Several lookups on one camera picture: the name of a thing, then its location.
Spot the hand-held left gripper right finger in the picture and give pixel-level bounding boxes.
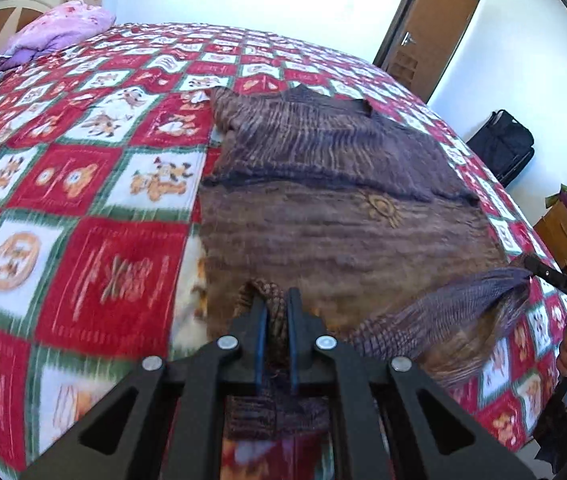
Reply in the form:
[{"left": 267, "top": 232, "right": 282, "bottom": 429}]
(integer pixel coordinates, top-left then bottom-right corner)
[{"left": 286, "top": 288, "right": 537, "bottom": 480}]

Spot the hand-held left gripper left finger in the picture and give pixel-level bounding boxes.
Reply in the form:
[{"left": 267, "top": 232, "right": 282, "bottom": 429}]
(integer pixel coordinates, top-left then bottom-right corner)
[{"left": 20, "top": 295, "right": 270, "bottom": 480}]

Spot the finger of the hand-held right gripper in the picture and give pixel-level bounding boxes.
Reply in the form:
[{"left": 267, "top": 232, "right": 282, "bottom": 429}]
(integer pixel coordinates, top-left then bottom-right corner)
[{"left": 522, "top": 254, "right": 567, "bottom": 333}]

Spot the brown knit sweater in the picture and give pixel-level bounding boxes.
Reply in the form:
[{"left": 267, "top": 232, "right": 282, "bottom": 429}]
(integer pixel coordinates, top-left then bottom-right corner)
[{"left": 198, "top": 84, "right": 535, "bottom": 444}]

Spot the wooden cabinet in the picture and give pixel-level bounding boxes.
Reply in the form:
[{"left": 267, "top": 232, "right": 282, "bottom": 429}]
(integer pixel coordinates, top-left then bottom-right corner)
[{"left": 533, "top": 202, "right": 567, "bottom": 287}]

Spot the black suitcase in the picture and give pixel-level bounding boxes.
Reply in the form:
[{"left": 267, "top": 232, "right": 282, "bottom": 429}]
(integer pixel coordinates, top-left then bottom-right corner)
[{"left": 465, "top": 108, "right": 535, "bottom": 189}]

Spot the red checked printed bedspread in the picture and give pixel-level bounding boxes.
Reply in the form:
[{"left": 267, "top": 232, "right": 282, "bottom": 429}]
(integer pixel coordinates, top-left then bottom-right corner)
[{"left": 0, "top": 22, "right": 567, "bottom": 480}]

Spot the brown wooden door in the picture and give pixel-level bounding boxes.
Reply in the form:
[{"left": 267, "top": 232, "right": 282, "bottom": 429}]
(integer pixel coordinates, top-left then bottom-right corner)
[{"left": 373, "top": 0, "right": 481, "bottom": 104}]

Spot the pink floral blanket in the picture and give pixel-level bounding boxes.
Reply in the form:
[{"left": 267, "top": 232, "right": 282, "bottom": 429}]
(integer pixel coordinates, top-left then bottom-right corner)
[{"left": 5, "top": 0, "right": 117, "bottom": 57}]

